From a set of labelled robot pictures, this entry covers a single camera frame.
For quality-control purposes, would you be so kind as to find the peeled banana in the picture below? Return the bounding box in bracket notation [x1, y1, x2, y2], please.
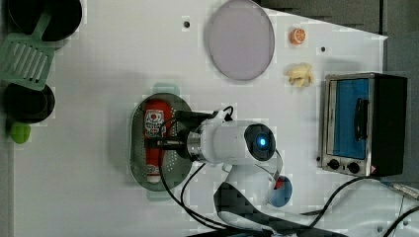
[286, 63, 314, 87]

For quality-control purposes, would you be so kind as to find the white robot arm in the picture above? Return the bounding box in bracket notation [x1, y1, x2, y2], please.
[154, 111, 346, 237]

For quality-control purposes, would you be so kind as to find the black oven power cable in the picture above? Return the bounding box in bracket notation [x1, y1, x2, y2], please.
[300, 176, 419, 237]

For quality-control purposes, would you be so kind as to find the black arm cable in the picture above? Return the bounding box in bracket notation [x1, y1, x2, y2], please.
[157, 105, 285, 231]

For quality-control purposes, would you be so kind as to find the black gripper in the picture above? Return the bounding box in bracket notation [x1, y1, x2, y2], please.
[157, 111, 214, 160]

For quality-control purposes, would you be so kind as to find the large black pot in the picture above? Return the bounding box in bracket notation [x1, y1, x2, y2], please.
[7, 0, 83, 41]

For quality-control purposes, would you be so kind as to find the silver toaster oven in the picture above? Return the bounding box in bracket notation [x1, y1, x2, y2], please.
[320, 73, 407, 177]

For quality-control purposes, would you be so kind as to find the grey round plate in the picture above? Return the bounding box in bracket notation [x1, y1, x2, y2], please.
[207, 0, 275, 80]

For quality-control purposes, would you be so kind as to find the small black pot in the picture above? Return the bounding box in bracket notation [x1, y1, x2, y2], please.
[3, 84, 55, 123]

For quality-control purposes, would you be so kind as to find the orange slice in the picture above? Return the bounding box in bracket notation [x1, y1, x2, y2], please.
[290, 28, 306, 45]

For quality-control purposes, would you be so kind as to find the blue bowl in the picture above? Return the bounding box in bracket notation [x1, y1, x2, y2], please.
[269, 176, 293, 207]

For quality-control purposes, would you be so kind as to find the red ketchup bottle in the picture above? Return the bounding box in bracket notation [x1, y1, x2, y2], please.
[143, 100, 172, 184]

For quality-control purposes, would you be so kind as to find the red strawberry in bowl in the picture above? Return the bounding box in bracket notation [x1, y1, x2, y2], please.
[275, 179, 284, 190]

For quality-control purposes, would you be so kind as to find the green round object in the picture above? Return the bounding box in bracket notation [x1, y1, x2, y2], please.
[10, 122, 31, 144]

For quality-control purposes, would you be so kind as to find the green slotted spatula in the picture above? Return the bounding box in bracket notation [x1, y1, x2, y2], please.
[0, 10, 54, 91]

